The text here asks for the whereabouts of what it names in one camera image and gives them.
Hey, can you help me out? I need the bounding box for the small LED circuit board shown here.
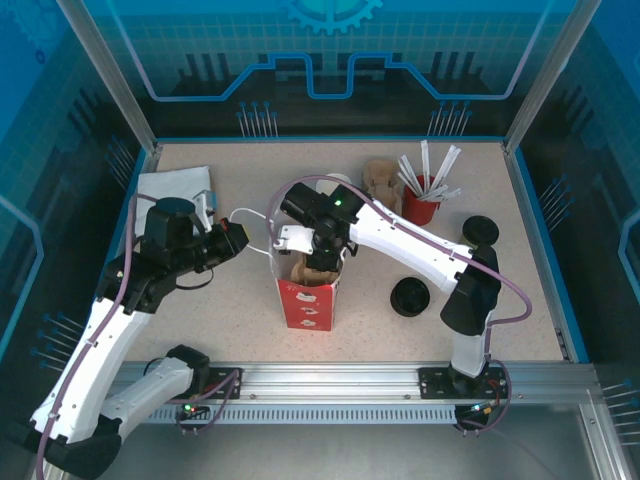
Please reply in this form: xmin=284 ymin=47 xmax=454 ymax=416
xmin=464 ymin=399 xmax=501 ymax=419
xmin=174 ymin=397 xmax=209 ymax=421

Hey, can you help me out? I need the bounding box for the red straw holder cup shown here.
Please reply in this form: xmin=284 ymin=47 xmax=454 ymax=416
xmin=400 ymin=174 xmax=437 ymax=226

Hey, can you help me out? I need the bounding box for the grey slotted cable duct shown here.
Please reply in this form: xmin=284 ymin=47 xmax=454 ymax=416
xmin=144 ymin=403 xmax=511 ymax=426

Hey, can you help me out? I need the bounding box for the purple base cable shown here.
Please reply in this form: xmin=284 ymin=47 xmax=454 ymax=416
xmin=455 ymin=362 xmax=517 ymax=435
xmin=174 ymin=369 xmax=244 ymax=435

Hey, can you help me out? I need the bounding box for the white napkin stack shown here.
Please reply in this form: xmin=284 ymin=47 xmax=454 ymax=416
xmin=137 ymin=165 xmax=211 ymax=211

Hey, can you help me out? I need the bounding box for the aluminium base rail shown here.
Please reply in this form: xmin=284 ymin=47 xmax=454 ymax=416
xmin=114 ymin=360 xmax=601 ymax=404

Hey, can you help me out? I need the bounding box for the aluminium frame beam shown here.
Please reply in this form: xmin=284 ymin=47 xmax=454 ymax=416
xmin=577 ymin=392 xmax=634 ymax=480

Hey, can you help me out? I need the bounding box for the aluminium frame post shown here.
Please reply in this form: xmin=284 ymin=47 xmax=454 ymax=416
xmin=502 ymin=0 xmax=604 ymax=156
xmin=54 ymin=0 xmax=164 ymax=156

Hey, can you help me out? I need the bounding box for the red and white paper bag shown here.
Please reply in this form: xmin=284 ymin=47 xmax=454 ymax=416
xmin=228 ymin=207 xmax=347 ymax=332

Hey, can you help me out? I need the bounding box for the black cup lid stack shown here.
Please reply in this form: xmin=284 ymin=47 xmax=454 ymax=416
xmin=390 ymin=277 xmax=431 ymax=317

